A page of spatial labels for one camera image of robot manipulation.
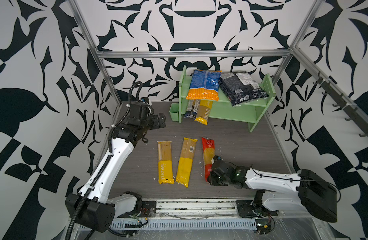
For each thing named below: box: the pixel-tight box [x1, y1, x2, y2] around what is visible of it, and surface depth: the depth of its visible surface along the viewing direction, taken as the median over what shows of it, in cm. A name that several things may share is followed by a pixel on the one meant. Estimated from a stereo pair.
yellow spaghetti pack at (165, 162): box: [157, 140, 174, 185], surface depth 89 cm
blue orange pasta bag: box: [186, 70, 222, 101], surface depth 86 cm
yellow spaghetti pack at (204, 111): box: [194, 99, 213, 125], surface depth 98 cm
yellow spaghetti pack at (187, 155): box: [176, 137, 198, 188], surface depth 90 cm
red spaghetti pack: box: [201, 136, 215, 182], surface depth 93 cm
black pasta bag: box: [218, 71, 269, 107], surface depth 85 cm
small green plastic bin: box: [169, 103, 179, 122], surface depth 106 cm
